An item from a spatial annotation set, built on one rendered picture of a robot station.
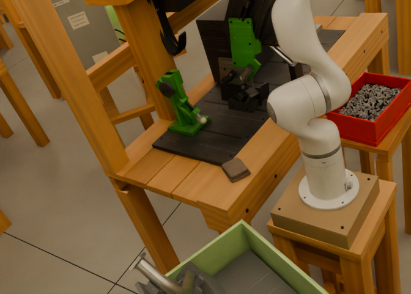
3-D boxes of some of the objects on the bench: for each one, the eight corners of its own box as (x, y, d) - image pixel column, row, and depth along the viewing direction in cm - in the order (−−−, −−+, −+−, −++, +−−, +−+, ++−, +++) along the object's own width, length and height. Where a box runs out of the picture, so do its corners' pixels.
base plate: (346, 33, 234) (346, 29, 233) (228, 169, 174) (227, 164, 173) (276, 30, 260) (276, 27, 259) (153, 148, 200) (151, 144, 199)
